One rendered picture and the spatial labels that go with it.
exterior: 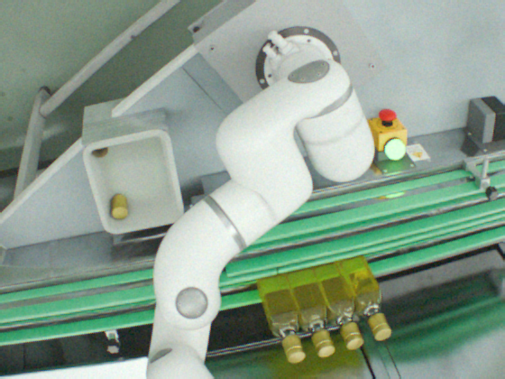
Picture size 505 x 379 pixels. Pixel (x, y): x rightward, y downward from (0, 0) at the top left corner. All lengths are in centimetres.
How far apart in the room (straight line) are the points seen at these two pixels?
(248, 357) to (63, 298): 41
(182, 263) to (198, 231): 5
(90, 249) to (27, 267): 16
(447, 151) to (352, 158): 58
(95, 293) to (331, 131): 67
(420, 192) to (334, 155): 49
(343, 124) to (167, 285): 30
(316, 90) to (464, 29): 65
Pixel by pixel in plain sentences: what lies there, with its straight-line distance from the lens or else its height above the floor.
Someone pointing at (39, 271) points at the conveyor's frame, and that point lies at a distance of 131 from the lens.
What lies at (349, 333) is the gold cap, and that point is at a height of 114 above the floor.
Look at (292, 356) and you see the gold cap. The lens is 110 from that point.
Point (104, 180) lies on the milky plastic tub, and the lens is 125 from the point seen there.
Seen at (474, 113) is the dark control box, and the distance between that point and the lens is 141.
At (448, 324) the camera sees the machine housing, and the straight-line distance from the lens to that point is 139.
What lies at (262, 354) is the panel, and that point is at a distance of 128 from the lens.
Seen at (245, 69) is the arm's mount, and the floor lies 86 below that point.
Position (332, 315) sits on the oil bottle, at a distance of 116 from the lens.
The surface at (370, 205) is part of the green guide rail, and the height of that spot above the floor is 94.
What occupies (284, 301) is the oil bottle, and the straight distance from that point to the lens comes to 116.
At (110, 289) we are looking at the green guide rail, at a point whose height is 92.
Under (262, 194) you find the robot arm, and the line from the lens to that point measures 75.
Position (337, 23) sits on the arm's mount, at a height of 87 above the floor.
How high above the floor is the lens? 179
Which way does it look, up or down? 52 degrees down
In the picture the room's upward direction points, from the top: 160 degrees clockwise
